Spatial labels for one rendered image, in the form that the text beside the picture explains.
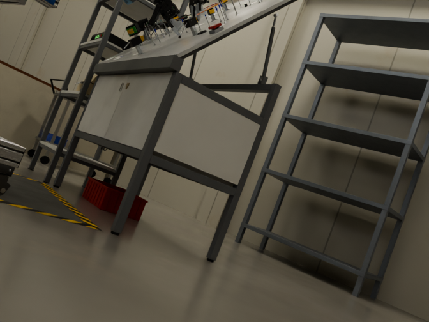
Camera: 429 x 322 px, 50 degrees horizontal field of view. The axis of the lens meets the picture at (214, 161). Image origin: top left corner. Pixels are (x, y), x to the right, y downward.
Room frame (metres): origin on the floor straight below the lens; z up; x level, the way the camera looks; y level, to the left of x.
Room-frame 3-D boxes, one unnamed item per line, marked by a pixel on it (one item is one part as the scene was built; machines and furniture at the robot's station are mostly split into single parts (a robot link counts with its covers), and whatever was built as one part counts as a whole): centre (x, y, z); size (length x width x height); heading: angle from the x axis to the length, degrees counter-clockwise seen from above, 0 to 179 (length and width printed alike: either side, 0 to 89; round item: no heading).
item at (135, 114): (2.37, 0.48, 0.60); 0.55 x 0.03 x 0.39; 33
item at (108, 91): (2.84, 0.77, 0.60); 0.55 x 0.02 x 0.39; 33
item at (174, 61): (2.59, 0.64, 0.83); 1.18 x 0.05 x 0.06; 33
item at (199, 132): (2.77, 0.37, 0.60); 1.17 x 0.58 x 0.40; 33
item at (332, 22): (4.04, -1.05, 1.14); 1.18 x 0.51 x 2.28; 52
